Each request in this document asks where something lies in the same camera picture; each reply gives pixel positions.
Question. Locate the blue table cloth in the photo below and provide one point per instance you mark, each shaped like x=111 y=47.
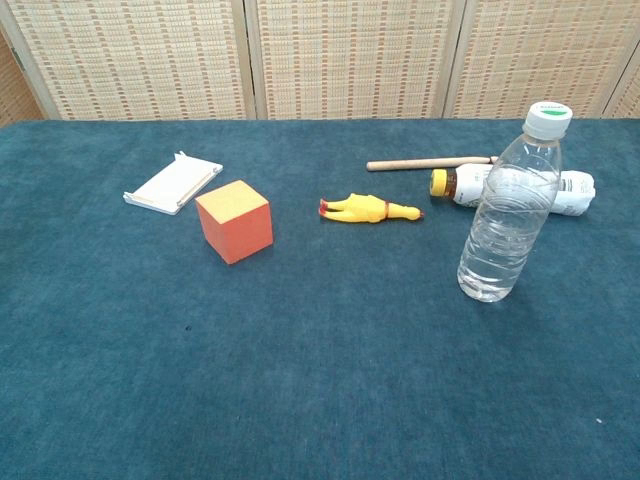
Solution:
x=320 y=310

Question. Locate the wooden stick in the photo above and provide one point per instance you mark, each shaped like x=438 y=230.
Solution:
x=425 y=163

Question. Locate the clear plastic cup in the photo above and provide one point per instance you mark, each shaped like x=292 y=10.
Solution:
x=510 y=215

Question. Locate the yellow rubber chicken toy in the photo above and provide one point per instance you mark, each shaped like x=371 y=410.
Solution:
x=365 y=207

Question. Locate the orange cube block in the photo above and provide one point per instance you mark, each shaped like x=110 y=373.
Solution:
x=235 y=220

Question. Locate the woven folding screen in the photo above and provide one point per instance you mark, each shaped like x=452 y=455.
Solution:
x=320 y=57

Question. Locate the white yellow-capped bottle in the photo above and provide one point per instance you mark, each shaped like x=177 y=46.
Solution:
x=460 y=186

